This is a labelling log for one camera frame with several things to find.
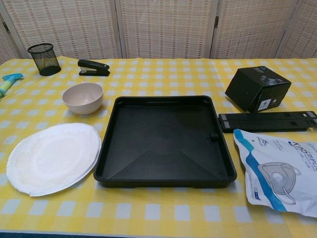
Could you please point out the beige bowl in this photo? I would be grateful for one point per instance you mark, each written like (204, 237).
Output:
(84, 104)

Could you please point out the white paper plate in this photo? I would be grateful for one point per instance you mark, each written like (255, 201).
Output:
(49, 158)

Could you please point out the black plastic tray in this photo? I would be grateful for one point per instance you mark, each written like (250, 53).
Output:
(161, 148)

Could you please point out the black stapler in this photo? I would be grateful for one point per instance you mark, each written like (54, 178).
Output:
(96, 65)

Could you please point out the woven folding screen panel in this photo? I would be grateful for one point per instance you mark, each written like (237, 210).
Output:
(252, 27)
(304, 37)
(67, 27)
(166, 27)
(6, 47)

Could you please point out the black cardboard box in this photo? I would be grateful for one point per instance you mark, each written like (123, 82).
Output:
(245, 86)

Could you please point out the yellow white checkered tablecloth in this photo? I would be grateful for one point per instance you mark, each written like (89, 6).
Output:
(158, 218)

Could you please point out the black mesh pen holder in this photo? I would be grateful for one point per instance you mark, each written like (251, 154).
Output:
(45, 62)

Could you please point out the white blue mask package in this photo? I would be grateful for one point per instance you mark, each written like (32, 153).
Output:
(272, 178)

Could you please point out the blue green toy syringe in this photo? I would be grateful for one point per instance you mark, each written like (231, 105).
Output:
(7, 84)

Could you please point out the black flat bracket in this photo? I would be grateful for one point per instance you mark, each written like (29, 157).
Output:
(262, 121)

